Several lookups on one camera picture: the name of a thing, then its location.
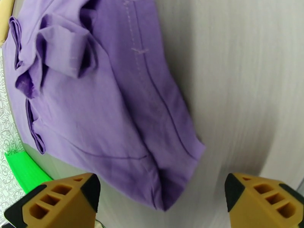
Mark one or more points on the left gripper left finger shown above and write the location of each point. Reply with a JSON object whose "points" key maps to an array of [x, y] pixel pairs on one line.
{"points": [[61, 206]]}

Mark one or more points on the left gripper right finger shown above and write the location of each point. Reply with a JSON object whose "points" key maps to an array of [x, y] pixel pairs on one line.
{"points": [[263, 206]]}

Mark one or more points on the purple shirt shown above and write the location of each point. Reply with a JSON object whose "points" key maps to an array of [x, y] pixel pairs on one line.
{"points": [[99, 92]]}

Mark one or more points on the yellow cloth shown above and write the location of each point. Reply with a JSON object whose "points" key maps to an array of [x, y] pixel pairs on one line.
{"points": [[6, 18]]}

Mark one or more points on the green plastic basket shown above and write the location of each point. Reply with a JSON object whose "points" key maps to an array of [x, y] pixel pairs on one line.
{"points": [[26, 170]]}

